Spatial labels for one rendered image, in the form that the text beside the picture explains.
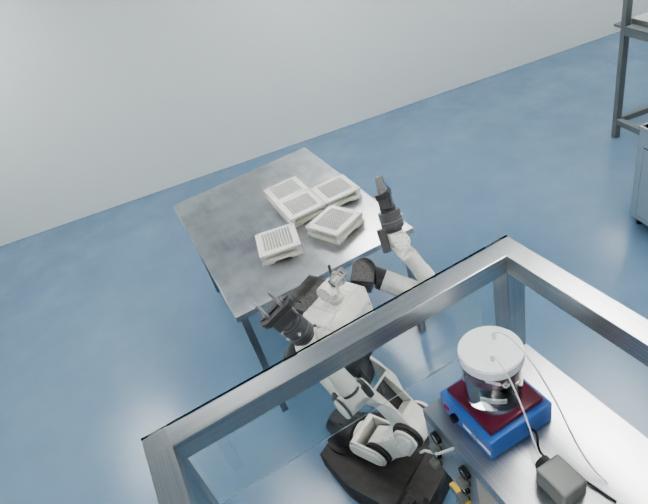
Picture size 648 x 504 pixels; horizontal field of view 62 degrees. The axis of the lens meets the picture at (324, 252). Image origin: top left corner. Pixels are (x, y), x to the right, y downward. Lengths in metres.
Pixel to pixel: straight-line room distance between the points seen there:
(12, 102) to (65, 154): 0.68
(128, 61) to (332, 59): 2.12
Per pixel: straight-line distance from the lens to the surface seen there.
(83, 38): 5.99
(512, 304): 1.57
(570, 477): 1.42
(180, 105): 6.12
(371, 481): 2.84
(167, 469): 1.23
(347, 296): 2.10
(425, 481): 2.78
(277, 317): 1.67
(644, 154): 4.11
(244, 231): 3.45
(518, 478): 1.47
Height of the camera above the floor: 2.61
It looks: 36 degrees down
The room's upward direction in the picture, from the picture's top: 17 degrees counter-clockwise
